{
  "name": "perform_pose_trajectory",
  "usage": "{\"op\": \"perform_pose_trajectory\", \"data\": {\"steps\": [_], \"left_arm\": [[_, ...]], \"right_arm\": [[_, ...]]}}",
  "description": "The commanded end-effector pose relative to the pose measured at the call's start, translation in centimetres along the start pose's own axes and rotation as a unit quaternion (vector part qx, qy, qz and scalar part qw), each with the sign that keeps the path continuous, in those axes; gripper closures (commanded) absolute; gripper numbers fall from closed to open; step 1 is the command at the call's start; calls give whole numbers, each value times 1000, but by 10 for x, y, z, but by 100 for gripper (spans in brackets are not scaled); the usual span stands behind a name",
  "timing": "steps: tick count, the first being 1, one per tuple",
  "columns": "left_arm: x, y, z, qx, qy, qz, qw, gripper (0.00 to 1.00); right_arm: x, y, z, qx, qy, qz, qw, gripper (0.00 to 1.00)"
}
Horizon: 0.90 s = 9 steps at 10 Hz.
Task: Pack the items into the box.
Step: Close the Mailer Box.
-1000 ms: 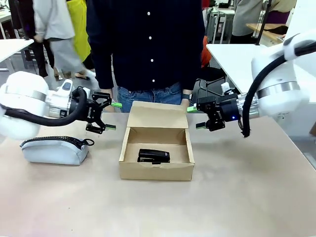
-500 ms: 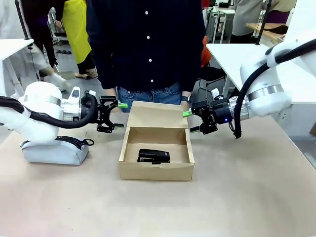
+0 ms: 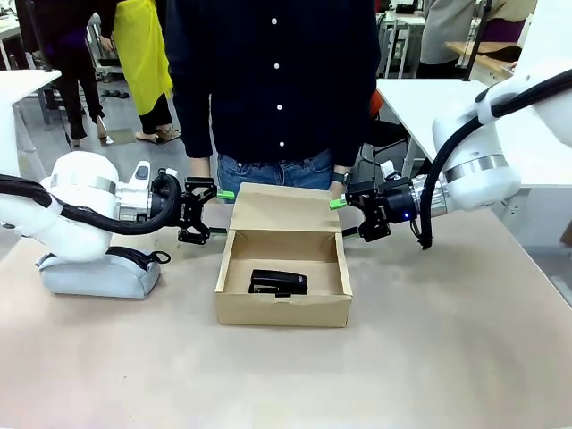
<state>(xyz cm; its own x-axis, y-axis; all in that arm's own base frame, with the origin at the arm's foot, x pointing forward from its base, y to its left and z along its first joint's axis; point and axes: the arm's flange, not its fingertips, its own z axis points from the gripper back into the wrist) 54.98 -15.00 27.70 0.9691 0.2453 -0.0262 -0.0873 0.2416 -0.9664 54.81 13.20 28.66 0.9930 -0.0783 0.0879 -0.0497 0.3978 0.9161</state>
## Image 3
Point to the person's right forearm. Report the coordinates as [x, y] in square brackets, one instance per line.
[200, 166]

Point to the bystander in black clothes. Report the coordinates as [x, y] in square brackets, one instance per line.
[71, 58]

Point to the grey metal equipment rack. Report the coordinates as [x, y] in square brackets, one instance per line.
[400, 44]

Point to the blue denim jeans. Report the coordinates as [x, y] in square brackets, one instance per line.
[275, 172]

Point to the square grey floor plate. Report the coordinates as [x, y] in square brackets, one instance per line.
[118, 137]

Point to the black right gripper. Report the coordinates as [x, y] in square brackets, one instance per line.
[395, 205]

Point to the black wristwatch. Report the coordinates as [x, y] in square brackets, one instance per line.
[340, 177]

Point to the black stapler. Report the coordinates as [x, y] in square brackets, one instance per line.
[279, 283]

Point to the large white desk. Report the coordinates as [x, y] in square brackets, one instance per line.
[415, 116]

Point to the orange backed office chair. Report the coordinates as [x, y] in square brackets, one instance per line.
[384, 129]

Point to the person's left hand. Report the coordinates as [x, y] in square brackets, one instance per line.
[340, 188]

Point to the wooden topped workbench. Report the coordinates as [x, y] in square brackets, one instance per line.
[485, 58]

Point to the bystander in yellow apron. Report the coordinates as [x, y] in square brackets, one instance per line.
[143, 62]

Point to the dark navy button shirt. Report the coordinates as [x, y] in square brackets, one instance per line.
[272, 76]

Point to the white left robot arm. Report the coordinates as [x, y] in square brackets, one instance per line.
[67, 205]

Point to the black floor power strip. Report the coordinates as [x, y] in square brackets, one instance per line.
[115, 94]

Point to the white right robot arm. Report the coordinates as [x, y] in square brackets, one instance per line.
[500, 147]

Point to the person's right hand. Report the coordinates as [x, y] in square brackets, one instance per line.
[202, 176]

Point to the bystander in grey sweater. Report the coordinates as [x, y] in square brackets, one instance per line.
[451, 36]

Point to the person's left forearm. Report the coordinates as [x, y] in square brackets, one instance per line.
[343, 169]

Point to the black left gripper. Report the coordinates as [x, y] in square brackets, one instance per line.
[179, 207]

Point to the open brown cardboard box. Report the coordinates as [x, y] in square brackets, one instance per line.
[286, 308]

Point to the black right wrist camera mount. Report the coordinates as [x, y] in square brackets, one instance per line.
[368, 172]

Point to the white desk with grey leg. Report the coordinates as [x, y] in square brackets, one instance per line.
[27, 85]

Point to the black vertical pole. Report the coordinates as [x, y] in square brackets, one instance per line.
[474, 40]

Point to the light grey zipper pencil case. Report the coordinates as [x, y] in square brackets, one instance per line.
[107, 279]

